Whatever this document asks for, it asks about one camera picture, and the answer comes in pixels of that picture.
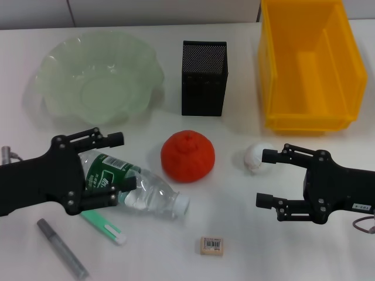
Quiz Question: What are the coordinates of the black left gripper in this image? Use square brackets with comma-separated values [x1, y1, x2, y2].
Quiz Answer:
[0, 127, 137, 217]

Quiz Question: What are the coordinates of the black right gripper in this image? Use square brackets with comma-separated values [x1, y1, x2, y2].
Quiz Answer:
[255, 143, 375, 225]

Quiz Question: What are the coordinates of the white garlic bulb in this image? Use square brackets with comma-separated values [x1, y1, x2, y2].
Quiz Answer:
[244, 142, 276, 176]

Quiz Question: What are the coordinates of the green and white pen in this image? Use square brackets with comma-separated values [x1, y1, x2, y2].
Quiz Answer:
[79, 210, 127, 246]

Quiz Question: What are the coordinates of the clear green-label water bottle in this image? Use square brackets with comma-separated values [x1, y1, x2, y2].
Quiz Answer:
[78, 150, 191, 220]

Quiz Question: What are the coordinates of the orange fruit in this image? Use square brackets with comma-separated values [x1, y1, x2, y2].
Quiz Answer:
[160, 129, 216, 184]

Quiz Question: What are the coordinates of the beige eraser with barcode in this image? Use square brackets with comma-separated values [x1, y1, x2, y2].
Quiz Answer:
[195, 236, 223, 258]

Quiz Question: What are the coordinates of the translucent green wavy fruit plate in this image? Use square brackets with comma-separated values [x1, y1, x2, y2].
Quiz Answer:
[25, 30, 165, 129]

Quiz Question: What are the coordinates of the grey marker pen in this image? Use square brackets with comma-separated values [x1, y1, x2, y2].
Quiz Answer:
[36, 218, 90, 280]

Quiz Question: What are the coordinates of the black mesh pen holder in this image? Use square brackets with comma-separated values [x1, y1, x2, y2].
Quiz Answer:
[180, 40, 229, 117]

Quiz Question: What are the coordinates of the yellow plastic storage bin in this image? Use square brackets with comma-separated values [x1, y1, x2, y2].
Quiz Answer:
[257, 0, 369, 135]

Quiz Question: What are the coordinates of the right arm cable with connector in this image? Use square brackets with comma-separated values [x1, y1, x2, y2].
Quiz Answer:
[352, 216, 375, 235]

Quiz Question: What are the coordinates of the arm cable with connector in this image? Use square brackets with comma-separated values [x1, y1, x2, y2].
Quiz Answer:
[352, 216, 375, 235]
[1, 145, 23, 168]

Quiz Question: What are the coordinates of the left arm cable with connector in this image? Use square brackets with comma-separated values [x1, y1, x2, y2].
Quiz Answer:
[1, 145, 23, 168]

